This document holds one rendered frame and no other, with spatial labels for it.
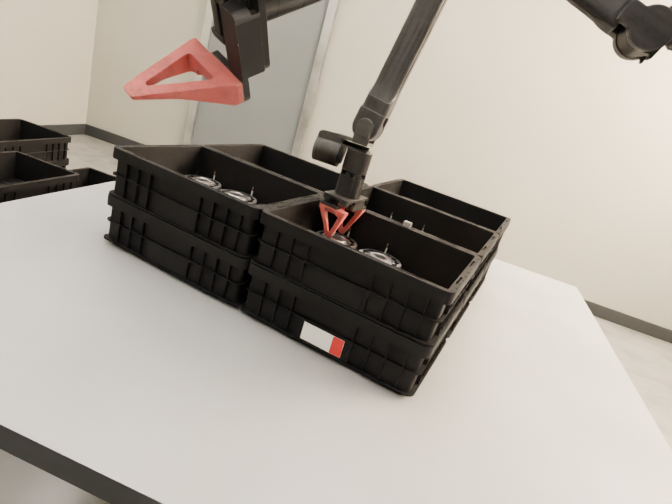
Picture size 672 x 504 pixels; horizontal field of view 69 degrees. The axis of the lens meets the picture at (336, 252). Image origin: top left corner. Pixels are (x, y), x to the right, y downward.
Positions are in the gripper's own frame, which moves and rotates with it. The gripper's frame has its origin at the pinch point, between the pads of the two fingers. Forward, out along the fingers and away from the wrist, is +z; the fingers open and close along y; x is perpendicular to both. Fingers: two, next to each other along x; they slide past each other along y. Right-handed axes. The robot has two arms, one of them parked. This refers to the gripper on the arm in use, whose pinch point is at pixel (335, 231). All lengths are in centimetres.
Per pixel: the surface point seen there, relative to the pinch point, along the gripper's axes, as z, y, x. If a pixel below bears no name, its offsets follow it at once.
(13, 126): 34, -33, -193
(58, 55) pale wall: 23, -165, -376
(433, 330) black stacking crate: 2.3, 18.1, 32.7
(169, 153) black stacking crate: -3.2, 9.8, -45.7
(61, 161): 41, -40, -165
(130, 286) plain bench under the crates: 17.7, 34.3, -24.2
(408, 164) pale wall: 21, -284, -93
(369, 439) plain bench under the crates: 17, 34, 33
